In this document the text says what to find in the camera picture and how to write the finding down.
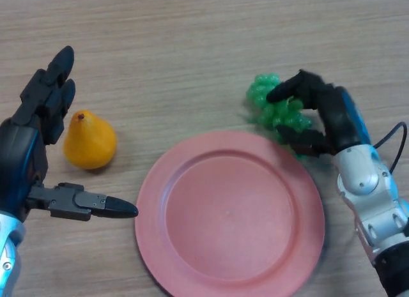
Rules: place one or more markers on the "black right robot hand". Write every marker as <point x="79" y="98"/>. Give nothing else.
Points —
<point x="342" y="118"/>

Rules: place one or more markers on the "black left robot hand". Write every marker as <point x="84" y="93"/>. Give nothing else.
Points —
<point x="19" y="156"/>

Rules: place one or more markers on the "green grapes bunch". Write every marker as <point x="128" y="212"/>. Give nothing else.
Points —
<point x="281" y="115"/>

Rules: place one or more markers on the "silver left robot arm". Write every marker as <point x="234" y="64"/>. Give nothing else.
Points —
<point x="8" y="246"/>

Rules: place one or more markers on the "pink round plate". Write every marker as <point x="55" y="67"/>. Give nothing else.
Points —
<point x="230" y="217"/>

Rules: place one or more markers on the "orange yellow pear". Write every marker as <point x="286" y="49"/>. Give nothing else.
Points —
<point x="91" y="143"/>

